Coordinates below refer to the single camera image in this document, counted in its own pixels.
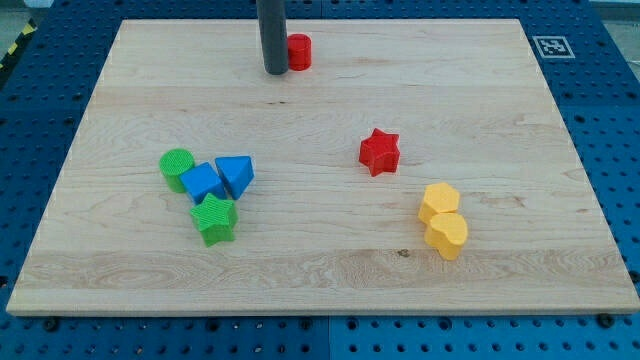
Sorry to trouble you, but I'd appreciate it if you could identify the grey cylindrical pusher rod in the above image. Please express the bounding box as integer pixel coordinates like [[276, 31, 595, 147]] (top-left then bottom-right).
[[256, 0, 289, 75]]

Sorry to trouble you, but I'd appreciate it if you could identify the red star block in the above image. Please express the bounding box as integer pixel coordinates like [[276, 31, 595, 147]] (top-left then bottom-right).
[[359, 128, 400, 177]]

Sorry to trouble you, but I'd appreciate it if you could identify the green star block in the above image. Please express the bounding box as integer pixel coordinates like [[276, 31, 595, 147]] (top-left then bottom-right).
[[190, 194, 239, 247]]

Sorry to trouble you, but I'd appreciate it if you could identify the yellow hexagon block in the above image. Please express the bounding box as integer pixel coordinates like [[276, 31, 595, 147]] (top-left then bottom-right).
[[418, 182, 460, 224]]

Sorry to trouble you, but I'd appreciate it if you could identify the red cylinder block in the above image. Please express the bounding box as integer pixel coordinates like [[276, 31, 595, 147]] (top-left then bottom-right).
[[287, 33, 312, 71]]

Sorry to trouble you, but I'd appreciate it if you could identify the blue triangle block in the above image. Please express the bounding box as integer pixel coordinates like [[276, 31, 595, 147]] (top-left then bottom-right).
[[214, 156, 254, 200]]

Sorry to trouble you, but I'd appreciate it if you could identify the green cylinder block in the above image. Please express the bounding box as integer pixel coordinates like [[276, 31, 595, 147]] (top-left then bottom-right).
[[158, 148, 195, 193]]

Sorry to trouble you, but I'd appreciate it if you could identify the blue cube block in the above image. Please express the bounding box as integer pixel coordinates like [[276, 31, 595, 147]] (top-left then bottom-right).
[[179, 162, 227, 205]]

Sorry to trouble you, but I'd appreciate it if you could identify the wooden board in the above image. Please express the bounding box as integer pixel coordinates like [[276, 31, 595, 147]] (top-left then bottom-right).
[[7, 19, 639, 317]]

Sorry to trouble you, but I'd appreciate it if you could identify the yellow heart block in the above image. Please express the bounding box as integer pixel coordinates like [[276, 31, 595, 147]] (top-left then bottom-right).
[[424, 213, 468, 261]]

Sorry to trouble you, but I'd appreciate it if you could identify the white fiducial marker tag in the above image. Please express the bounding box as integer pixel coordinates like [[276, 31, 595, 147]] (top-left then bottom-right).
[[532, 35, 575, 59]]

